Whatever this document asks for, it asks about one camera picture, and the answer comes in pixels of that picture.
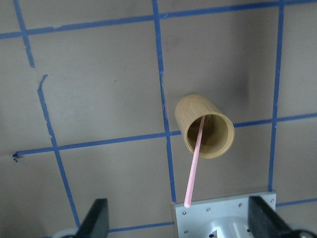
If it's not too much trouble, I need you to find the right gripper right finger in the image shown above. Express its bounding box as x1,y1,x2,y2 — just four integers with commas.
248,196,297,238

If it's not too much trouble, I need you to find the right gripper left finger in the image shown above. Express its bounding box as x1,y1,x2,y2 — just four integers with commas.
76,198,109,238

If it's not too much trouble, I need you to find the pink chopstick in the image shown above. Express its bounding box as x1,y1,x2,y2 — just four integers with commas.
184,116,205,208

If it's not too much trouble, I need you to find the bamboo cylinder holder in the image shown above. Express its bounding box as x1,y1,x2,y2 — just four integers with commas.
175,94,235,159

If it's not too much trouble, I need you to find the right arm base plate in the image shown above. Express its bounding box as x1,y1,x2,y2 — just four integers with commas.
171,191,276,238

